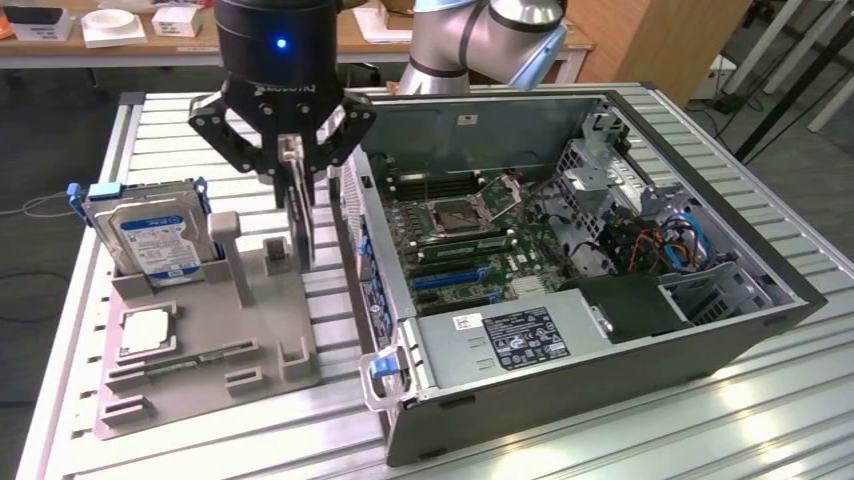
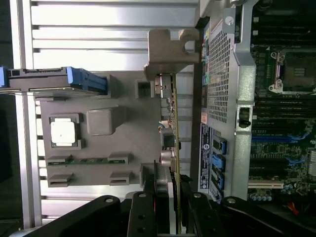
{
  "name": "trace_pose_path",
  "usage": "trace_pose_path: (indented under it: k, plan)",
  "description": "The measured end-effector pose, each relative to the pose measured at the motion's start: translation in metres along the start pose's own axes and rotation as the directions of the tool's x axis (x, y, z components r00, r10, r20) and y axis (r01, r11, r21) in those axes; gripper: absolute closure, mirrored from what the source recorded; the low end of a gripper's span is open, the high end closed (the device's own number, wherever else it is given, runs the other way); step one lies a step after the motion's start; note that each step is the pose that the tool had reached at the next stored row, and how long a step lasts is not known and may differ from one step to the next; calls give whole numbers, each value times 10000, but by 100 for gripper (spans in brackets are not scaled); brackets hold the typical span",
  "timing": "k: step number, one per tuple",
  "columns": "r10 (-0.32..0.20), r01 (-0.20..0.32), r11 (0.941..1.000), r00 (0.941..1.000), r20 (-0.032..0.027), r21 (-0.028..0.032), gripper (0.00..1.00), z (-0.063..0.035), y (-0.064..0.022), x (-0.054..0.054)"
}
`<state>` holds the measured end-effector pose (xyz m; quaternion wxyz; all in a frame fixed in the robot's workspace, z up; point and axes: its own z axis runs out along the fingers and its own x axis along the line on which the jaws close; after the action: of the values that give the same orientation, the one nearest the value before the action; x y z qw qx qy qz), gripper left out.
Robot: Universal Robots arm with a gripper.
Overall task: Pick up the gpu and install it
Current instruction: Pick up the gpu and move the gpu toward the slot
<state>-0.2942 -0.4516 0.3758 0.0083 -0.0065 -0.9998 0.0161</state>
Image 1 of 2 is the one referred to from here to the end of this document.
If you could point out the silver CPU chip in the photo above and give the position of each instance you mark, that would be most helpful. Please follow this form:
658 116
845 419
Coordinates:
147 330

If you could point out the CPU socket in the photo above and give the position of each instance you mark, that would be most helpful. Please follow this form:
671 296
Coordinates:
461 215

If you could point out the grey power supply unit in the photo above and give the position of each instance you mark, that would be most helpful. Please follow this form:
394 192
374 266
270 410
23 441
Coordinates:
467 350

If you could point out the silver chipset heatsink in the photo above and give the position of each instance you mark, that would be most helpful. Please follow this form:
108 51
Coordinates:
527 286

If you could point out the orange box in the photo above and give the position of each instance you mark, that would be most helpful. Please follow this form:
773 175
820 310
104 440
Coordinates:
6 25

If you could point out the green motherboard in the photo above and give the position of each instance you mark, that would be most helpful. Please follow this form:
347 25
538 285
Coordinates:
534 240

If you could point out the hard disk in blue carrier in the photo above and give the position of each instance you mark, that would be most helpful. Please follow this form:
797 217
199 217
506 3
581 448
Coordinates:
154 235

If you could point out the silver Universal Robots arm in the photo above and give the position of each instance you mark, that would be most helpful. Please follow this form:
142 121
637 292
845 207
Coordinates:
441 50

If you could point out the graphics card with bracket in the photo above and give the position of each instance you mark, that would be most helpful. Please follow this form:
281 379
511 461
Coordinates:
301 225

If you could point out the green RAM stick white label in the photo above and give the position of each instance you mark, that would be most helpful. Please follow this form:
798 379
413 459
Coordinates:
461 248

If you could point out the wooden cabinet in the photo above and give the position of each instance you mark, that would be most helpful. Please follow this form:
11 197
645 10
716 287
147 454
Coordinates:
654 50

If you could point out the white paper stack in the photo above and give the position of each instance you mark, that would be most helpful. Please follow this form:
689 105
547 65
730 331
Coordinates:
381 35

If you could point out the metal socket cover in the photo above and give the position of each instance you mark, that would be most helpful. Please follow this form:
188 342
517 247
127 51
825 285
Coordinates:
503 192

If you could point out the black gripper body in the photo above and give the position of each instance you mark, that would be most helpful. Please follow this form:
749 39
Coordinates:
281 60

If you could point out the grey parts rack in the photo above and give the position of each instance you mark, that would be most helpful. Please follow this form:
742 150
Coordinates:
200 325

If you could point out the white box black lid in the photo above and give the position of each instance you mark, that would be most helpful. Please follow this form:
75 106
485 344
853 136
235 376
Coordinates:
40 25

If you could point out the black stand leg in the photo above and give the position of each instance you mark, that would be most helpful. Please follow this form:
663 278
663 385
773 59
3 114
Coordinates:
794 100

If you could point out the small white box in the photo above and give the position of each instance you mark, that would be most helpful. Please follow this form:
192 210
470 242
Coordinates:
176 22

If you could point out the metal disk bay cage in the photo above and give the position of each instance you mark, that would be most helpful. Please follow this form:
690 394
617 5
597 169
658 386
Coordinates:
587 180

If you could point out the metal disk bay bracket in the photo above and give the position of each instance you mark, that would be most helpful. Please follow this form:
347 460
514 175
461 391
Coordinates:
714 295

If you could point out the white table frame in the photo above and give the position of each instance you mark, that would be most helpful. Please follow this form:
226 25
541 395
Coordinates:
765 50

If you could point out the blue expansion slot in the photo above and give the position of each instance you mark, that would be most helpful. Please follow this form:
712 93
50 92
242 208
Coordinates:
447 279

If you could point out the open black PC case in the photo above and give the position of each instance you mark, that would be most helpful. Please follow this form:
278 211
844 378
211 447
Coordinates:
567 415

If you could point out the blue case latch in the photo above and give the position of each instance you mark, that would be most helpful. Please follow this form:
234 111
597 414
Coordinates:
383 367

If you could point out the blue card retention clip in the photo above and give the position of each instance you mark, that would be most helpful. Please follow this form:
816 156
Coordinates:
382 310
373 287
363 248

